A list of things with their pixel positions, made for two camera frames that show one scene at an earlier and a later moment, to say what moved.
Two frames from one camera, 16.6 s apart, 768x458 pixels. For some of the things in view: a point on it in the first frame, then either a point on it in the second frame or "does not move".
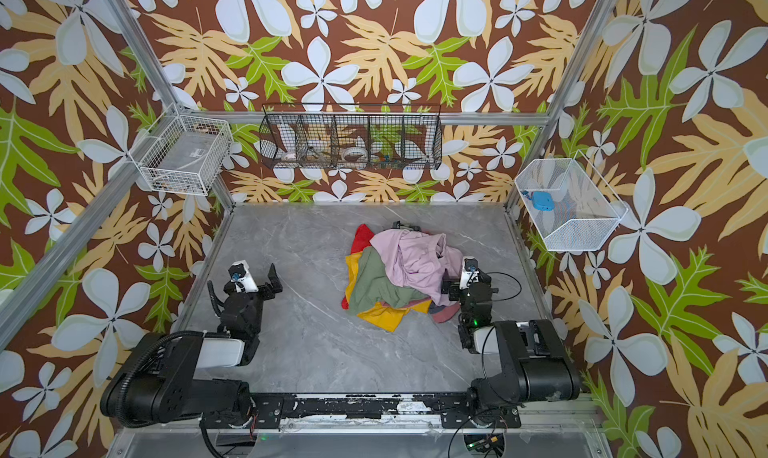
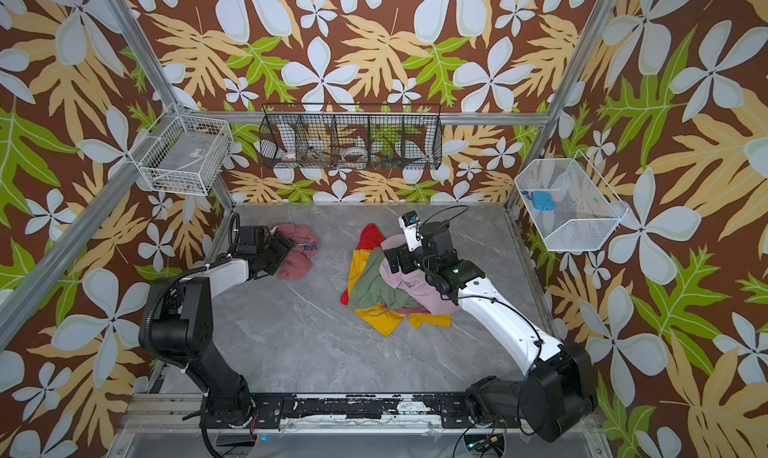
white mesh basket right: x=586 y=209 does not move
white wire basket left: x=183 y=154 does not move
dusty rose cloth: x=446 y=313 → x=305 y=244
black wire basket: x=352 y=135 does not move
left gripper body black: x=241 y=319 → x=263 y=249
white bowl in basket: x=355 y=154 does not move
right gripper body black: x=471 y=289 → x=399 y=260
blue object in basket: x=540 y=200 does not move
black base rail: x=457 y=410 does not move
